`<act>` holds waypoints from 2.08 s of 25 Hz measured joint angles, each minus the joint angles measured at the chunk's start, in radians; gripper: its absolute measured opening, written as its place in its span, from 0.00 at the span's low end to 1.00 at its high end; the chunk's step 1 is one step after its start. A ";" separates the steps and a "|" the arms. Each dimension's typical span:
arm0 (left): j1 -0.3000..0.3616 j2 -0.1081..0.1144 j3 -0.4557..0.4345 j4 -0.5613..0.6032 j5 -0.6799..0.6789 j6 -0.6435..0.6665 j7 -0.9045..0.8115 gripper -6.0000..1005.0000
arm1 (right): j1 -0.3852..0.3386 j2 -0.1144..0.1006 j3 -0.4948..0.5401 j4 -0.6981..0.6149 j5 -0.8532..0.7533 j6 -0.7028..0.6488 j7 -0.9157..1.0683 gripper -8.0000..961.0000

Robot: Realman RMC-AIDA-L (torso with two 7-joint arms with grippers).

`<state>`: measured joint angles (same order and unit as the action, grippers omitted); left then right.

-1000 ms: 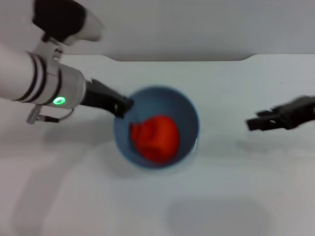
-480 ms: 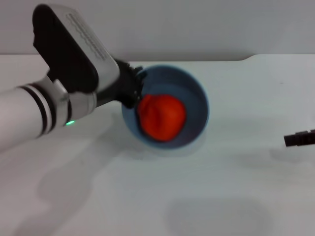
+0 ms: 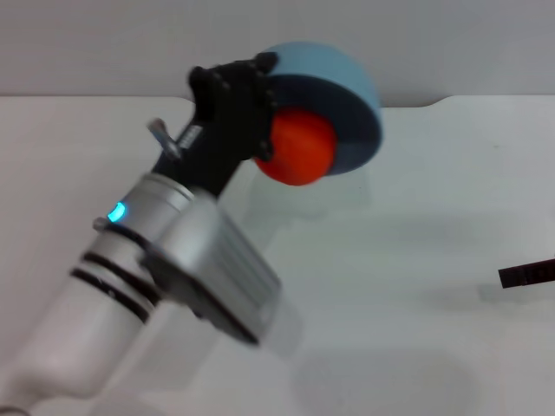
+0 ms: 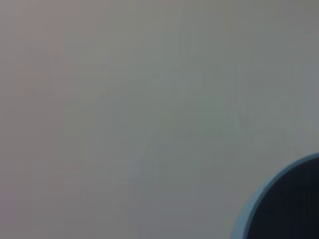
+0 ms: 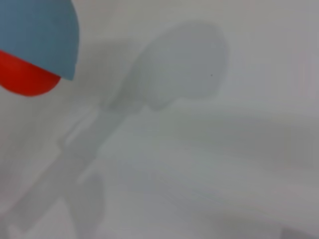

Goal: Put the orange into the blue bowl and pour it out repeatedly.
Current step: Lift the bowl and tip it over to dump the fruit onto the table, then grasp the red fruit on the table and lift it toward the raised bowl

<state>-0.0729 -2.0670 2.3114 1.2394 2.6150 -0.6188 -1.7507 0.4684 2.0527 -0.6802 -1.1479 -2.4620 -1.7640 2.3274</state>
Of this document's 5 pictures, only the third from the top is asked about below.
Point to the blue ceramic bowl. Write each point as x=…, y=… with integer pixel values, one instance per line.
x=338, y=73

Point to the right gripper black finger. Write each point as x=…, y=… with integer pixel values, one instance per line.
x=529, y=273

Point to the left wrist camera housing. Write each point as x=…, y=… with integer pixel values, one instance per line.
x=225, y=268

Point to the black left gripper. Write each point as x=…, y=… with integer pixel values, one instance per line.
x=225, y=121

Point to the orange fruit with stem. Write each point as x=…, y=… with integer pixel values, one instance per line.
x=303, y=147

